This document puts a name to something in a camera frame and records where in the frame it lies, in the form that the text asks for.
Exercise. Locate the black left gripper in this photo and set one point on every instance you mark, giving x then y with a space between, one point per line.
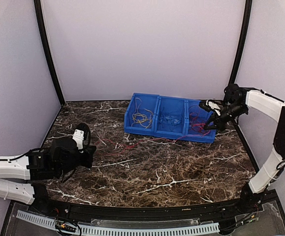
89 150

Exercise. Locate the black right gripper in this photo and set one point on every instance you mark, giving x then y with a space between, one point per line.
219 124

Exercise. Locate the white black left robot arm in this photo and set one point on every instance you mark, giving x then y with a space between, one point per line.
19 175

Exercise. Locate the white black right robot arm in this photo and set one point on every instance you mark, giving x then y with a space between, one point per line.
269 131

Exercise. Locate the blue right plastic bin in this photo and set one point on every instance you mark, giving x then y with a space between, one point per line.
197 118

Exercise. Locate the blue plastic bin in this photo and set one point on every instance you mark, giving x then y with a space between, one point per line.
140 115
197 118
170 118

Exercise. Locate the blue middle plastic bin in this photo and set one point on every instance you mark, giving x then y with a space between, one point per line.
170 118

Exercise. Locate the blue left plastic bin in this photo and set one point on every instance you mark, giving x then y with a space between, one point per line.
140 115

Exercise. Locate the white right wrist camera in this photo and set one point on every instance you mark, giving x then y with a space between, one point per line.
210 106

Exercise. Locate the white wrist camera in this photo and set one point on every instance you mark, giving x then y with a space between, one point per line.
210 106
82 136

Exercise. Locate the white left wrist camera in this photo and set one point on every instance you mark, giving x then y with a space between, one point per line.
82 136

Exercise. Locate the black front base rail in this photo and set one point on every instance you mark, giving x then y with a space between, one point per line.
226 210

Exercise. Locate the white slotted cable duct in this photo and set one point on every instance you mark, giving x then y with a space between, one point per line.
88 230

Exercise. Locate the black right frame post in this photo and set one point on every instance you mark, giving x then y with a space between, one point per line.
241 41

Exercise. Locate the black frame post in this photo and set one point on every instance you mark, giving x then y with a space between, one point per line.
241 41
47 51

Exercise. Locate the black left frame post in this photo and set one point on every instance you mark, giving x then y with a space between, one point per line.
47 51

